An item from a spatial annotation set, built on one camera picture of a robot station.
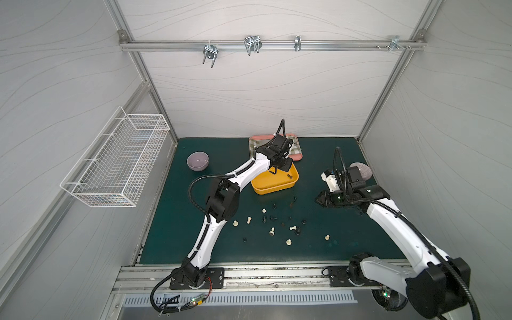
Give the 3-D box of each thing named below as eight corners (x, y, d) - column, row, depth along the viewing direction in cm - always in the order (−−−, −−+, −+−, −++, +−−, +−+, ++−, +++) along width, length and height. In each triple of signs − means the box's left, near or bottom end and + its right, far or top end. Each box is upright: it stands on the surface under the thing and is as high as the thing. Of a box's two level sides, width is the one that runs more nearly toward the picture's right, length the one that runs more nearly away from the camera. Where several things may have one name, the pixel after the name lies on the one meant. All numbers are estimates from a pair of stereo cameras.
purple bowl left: (188, 173, 106) (185, 165, 101) (192, 160, 112) (189, 152, 107) (207, 173, 106) (204, 166, 101) (210, 160, 112) (208, 152, 107)
